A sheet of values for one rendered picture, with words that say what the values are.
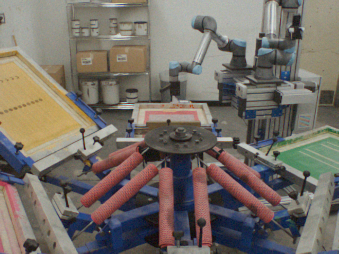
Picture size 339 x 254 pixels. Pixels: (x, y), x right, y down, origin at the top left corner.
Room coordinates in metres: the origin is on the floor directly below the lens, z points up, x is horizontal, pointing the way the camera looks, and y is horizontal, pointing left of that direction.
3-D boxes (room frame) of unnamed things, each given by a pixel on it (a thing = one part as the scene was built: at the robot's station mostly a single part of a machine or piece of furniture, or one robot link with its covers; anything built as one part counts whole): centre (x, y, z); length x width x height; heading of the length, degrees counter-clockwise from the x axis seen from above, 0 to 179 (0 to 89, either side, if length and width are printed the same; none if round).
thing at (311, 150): (1.81, -0.83, 1.05); 1.08 x 0.61 x 0.23; 121
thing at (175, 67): (2.77, -0.05, 1.30); 0.09 x 0.08 x 0.11; 133
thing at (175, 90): (2.77, -0.06, 1.14); 0.09 x 0.08 x 0.12; 91
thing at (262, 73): (2.64, -0.73, 1.31); 0.15 x 0.15 x 0.10
